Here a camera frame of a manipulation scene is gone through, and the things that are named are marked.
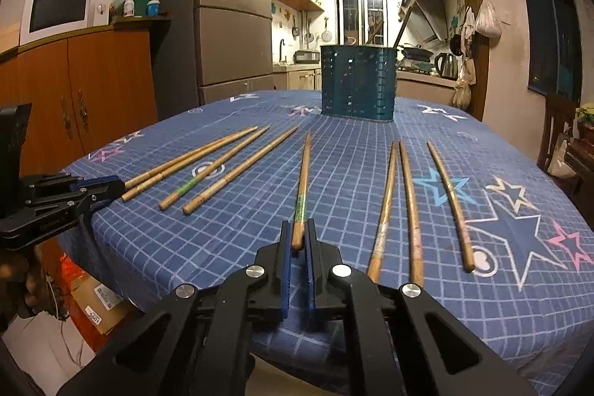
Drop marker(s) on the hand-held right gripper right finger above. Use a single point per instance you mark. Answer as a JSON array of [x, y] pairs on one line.
[[310, 273]]

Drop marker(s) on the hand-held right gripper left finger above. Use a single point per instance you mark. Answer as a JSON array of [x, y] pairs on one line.
[[287, 270]]

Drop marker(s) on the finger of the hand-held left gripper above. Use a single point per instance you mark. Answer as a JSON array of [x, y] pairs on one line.
[[46, 219], [100, 182]]

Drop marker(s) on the green banded wooden chopstick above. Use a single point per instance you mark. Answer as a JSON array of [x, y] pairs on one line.
[[304, 182], [218, 165]]

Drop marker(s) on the curved wooden chopstick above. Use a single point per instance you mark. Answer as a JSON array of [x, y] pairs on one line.
[[448, 192]]

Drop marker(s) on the teal plastic utensil holder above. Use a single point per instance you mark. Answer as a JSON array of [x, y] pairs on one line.
[[357, 85]]

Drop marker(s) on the person's left hand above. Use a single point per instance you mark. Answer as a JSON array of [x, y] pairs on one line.
[[35, 289]]

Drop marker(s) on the red plastic bag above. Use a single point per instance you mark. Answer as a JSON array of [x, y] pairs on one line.
[[69, 273]]

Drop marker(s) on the blue star checked tablecloth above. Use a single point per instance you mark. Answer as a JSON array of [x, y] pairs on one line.
[[232, 238]]

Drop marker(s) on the orange wooden cabinet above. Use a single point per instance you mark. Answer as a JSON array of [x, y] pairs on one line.
[[106, 90]]

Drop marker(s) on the cardboard box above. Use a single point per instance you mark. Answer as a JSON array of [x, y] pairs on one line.
[[100, 298]]

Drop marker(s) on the white microwave oven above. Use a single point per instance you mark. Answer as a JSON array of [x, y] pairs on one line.
[[60, 8]]

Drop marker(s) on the blue and white jar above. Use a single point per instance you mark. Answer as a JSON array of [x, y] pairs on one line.
[[153, 7]]

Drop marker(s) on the green plastic tub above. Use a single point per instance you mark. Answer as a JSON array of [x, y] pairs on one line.
[[141, 1]]

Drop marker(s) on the kitchen base counter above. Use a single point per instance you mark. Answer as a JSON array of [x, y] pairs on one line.
[[297, 78]]

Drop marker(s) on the grey refrigerator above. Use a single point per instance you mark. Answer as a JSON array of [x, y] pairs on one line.
[[232, 29]]

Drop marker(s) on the grey countertop appliance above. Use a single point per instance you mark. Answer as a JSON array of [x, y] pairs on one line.
[[306, 56]]

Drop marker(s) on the black sink faucet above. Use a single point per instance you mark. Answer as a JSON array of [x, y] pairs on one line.
[[281, 50]]

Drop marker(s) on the hanging strainer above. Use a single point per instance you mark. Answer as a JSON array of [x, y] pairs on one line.
[[309, 36]]

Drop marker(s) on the hanging ladle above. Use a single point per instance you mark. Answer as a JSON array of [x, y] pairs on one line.
[[295, 29]]

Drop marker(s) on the hanging beige cloth bag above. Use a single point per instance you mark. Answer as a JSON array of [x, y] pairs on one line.
[[464, 85]]

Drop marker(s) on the black wok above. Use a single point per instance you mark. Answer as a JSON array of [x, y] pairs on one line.
[[415, 51]]

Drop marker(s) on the steel electric kettle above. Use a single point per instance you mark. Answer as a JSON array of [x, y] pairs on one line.
[[448, 66]]

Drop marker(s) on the steel range hood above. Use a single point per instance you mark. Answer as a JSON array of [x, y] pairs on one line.
[[429, 18]]

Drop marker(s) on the dark wooden chair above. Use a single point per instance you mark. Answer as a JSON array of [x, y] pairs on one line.
[[557, 122]]

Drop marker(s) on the dark wooden side table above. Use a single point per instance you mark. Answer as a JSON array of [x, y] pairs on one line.
[[582, 168]]

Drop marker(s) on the hanging patterned cloth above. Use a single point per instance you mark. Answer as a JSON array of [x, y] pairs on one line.
[[468, 27]]

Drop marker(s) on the hanging white plastic bag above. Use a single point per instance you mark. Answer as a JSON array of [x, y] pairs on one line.
[[488, 22]]

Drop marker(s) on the yellow flowers in basket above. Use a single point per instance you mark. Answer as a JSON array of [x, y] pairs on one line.
[[585, 113]]

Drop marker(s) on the dark blue framed window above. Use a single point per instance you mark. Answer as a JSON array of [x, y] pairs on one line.
[[552, 29]]

